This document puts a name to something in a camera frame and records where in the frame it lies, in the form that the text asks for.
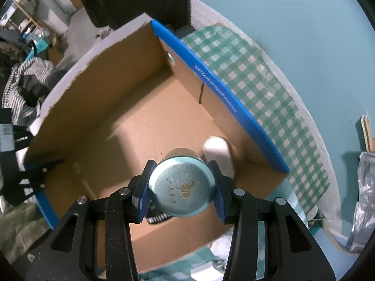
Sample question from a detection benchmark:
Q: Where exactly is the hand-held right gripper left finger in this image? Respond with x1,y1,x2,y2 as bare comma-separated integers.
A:
26,159,157,281

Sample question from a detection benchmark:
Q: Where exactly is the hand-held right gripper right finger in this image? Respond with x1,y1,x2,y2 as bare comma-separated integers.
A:
206,160,336,281

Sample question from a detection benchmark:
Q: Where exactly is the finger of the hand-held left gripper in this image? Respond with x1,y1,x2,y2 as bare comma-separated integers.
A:
6,159,64,206
13,124,33,152

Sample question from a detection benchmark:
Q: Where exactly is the round teal metal tin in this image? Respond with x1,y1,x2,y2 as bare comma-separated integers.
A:
148,148,217,218

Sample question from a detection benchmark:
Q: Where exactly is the beige oval case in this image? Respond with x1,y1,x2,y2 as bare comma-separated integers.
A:
203,136,235,179

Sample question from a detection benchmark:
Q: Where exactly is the blue cardboard box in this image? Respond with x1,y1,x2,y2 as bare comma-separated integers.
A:
23,13,290,278

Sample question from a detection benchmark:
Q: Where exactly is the grey striped cloth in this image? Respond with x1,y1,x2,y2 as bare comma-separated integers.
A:
3,57,63,118

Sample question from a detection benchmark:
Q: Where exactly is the light green checked tablecloth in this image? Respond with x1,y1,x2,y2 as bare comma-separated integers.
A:
138,181,308,281

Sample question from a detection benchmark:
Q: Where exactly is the teal plastic basket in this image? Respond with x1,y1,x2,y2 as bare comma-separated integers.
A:
307,219,326,238

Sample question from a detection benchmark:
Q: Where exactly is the wooden shelf rack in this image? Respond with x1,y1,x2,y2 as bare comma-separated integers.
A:
9,0,57,37

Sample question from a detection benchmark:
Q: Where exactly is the silver foil curtain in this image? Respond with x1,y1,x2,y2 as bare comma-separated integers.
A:
349,151,375,252

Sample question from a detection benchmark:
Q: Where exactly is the dark green checked cloth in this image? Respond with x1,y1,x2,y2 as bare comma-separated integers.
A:
179,25,330,208

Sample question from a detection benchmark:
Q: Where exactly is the wooden strip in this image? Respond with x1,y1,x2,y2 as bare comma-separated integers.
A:
360,114,375,153

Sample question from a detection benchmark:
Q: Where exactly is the black hanging garment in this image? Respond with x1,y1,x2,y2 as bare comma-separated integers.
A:
72,0,192,31

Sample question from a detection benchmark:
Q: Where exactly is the beige flexible hose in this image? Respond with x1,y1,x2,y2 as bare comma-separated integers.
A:
322,222,352,252

